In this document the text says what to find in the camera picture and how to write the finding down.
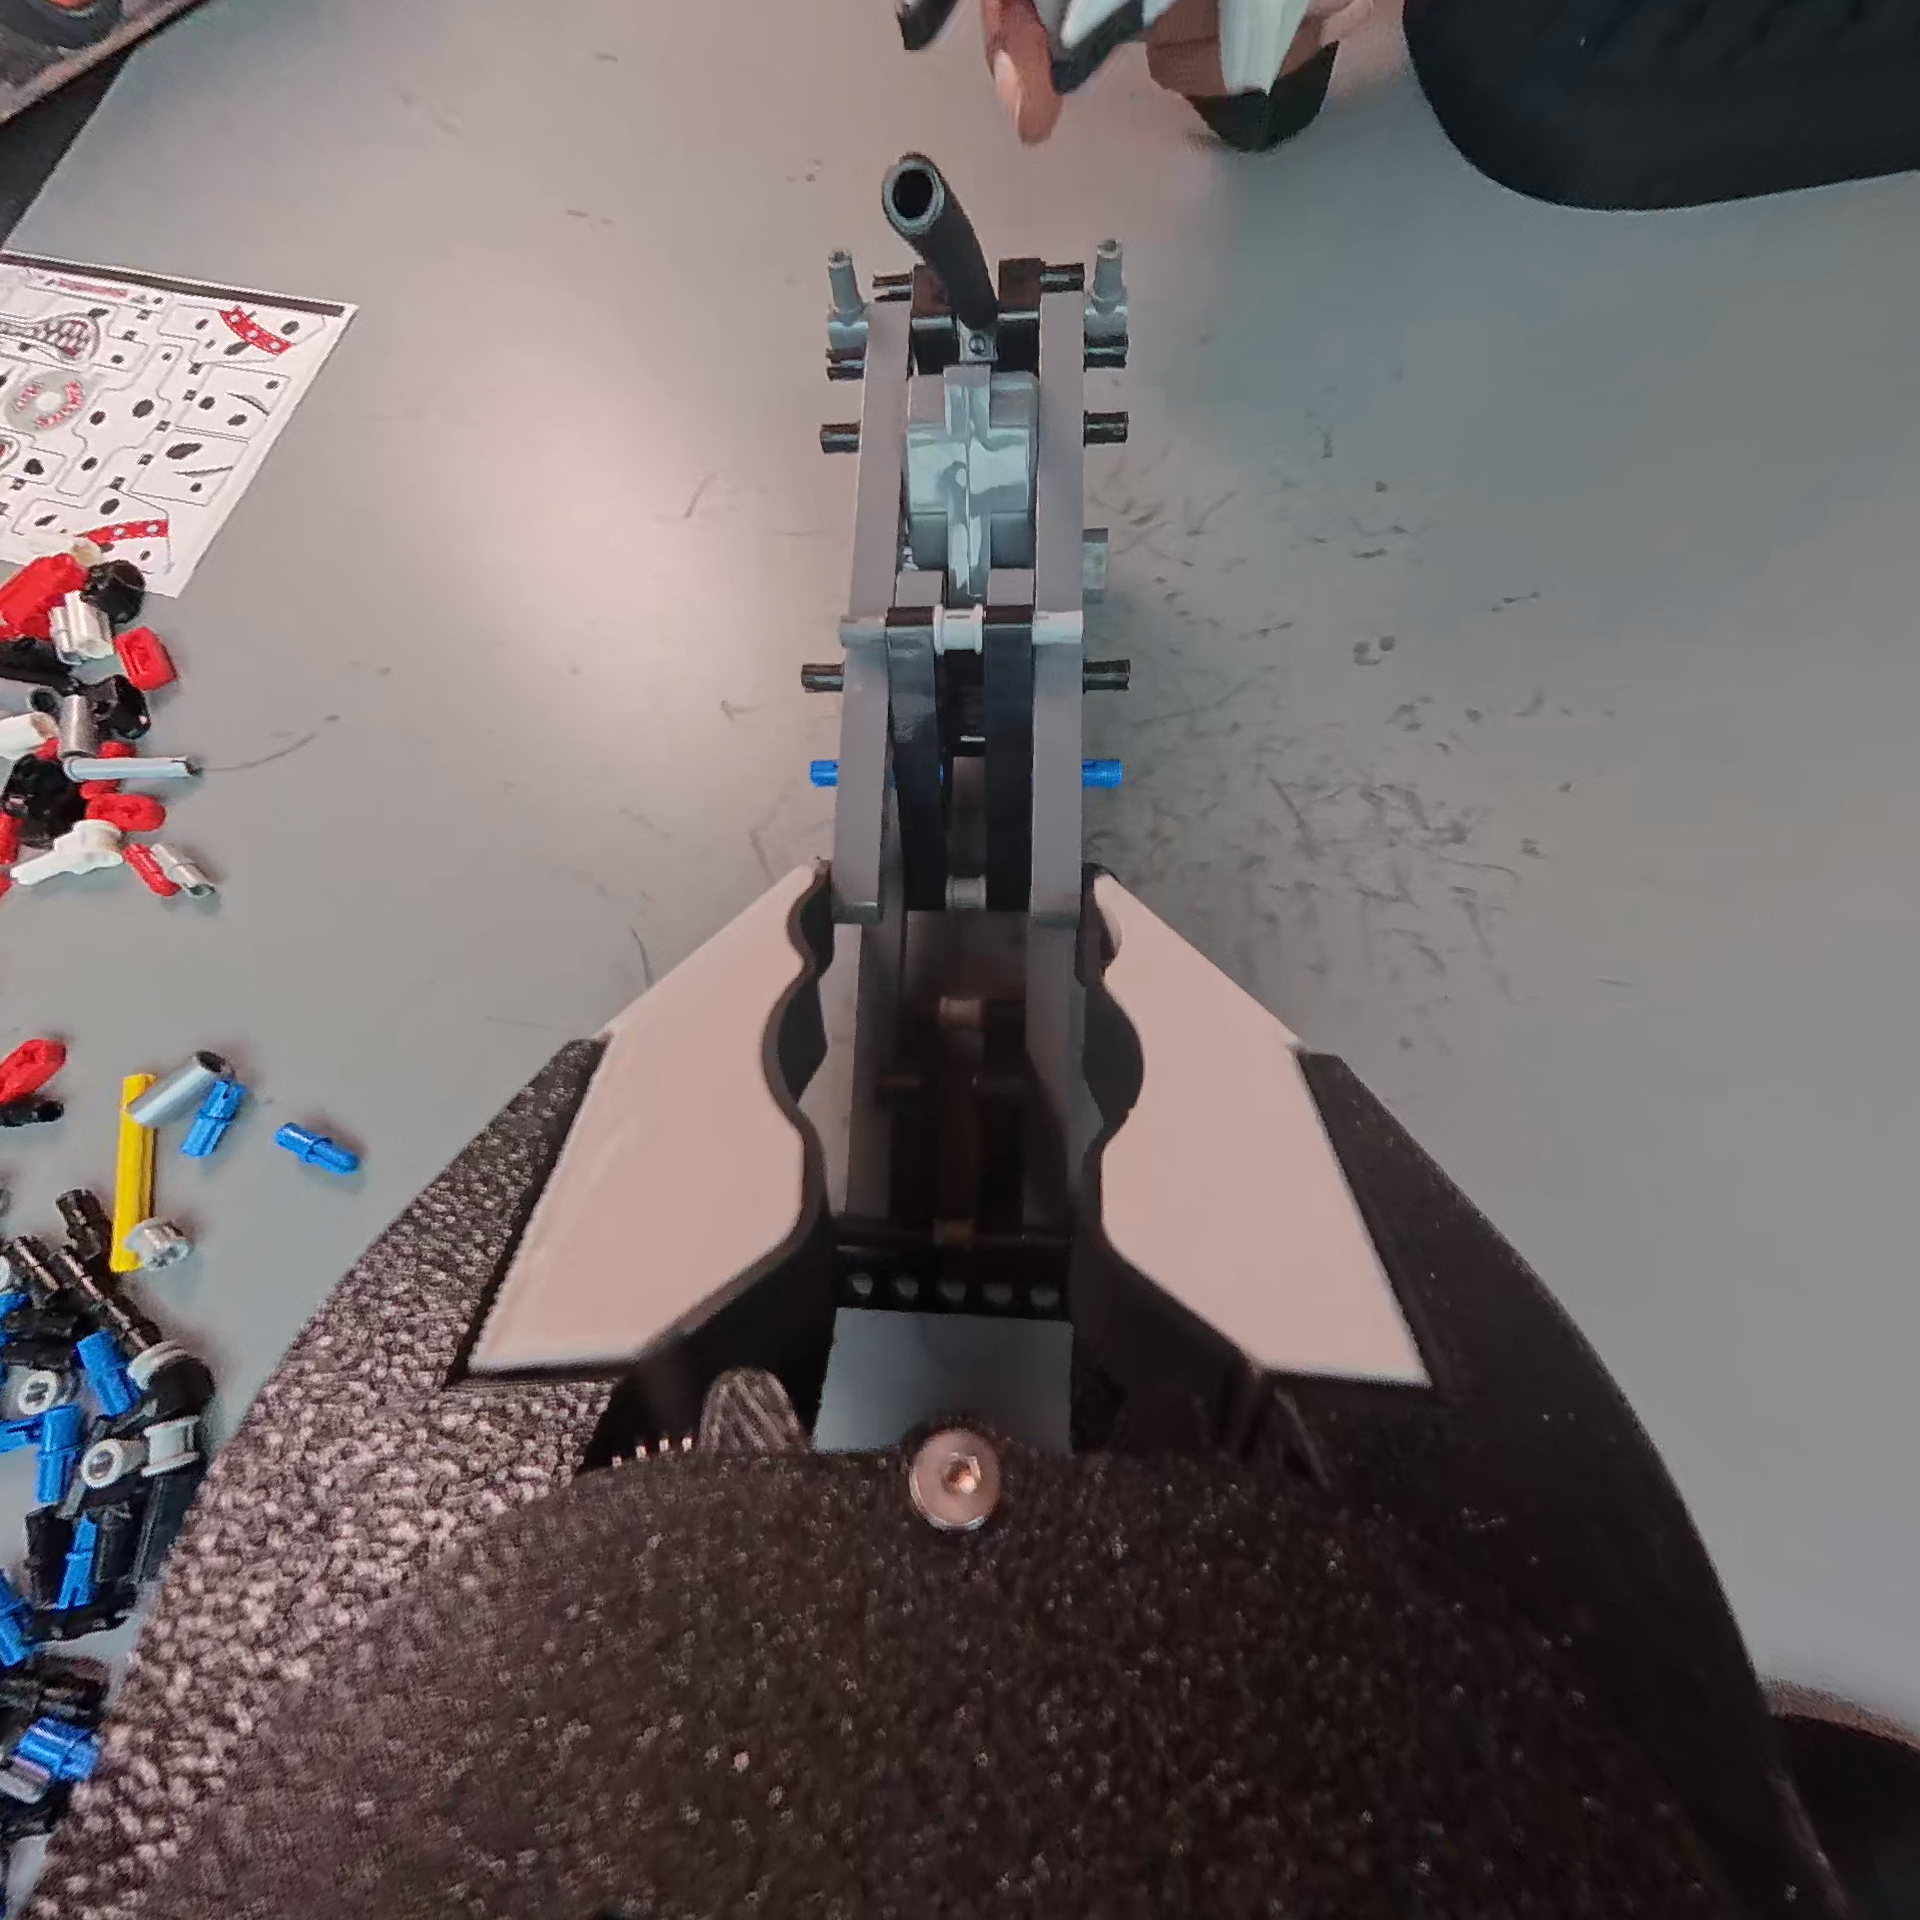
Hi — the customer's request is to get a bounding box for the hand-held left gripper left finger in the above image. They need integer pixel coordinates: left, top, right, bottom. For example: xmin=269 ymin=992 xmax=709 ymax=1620
xmin=464 ymin=861 xmax=838 ymax=1430

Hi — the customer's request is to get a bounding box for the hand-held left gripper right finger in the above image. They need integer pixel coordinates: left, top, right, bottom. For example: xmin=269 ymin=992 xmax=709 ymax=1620
xmin=1068 ymin=863 xmax=1430 ymax=1453

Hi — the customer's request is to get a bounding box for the grey black toy chassis model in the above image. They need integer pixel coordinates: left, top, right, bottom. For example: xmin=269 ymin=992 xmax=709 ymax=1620
xmin=799 ymin=151 xmax=1128 ymax=1320

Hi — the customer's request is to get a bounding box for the pile of blue black pins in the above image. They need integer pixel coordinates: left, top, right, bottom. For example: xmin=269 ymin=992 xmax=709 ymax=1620
xmin=0 ymin=1035 xmax=361 ymax=1840

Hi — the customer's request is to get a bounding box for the white sticker sheet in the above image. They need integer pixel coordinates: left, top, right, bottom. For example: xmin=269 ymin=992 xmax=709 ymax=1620
xmin=0 ymin=252 xmax=359 ymax=599

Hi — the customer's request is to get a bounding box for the pile of red white pieces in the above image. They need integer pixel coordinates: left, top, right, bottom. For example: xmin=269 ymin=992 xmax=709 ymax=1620
xmin=0 ymin=544 xmax=218 ymax=906

